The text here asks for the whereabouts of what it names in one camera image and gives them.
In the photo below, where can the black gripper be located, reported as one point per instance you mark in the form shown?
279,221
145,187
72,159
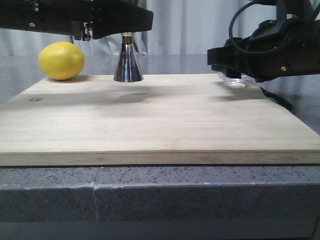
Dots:
69,17
287,46

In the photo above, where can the clear glass beaker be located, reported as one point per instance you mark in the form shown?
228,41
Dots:
234,83

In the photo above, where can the silver double jigger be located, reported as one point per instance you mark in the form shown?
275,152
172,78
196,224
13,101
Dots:
128,68

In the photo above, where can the grey curtain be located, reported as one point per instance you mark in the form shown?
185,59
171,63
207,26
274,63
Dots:
180,27

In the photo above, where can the yellow lemon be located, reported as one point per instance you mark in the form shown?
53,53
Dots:
61,60

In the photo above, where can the light wooden cutting board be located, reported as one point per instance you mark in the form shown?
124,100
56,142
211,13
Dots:
164,119

